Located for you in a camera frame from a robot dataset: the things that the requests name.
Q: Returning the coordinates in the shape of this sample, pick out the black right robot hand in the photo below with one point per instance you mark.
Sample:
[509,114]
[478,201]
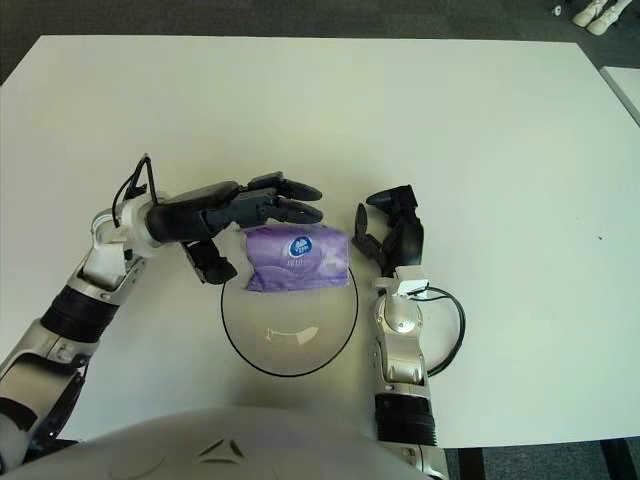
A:
[407,240]

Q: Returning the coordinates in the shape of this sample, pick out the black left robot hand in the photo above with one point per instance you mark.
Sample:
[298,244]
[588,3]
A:
[180,220]

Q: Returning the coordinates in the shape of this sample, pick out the purple tissue paper pack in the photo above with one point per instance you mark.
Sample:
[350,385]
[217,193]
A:
[295,265]

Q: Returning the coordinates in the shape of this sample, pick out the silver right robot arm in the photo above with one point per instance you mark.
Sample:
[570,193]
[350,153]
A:
[400,320]

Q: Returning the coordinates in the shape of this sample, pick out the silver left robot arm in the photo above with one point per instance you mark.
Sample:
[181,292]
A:
[100,270]

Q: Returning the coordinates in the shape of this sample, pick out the white plate with black rim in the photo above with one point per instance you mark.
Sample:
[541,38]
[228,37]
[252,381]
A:
[290,320]

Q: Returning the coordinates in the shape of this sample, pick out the silver robot torso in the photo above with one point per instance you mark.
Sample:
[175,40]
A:
[225,440]

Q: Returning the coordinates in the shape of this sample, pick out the black table leg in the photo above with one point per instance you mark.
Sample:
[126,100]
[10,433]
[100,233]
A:
[470,465]

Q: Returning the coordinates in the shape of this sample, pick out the white side table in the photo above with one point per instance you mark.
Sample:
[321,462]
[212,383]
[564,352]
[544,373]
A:
[627,82]

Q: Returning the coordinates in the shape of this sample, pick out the white shoe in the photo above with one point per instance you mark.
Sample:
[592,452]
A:
[609,21]
[586,15]

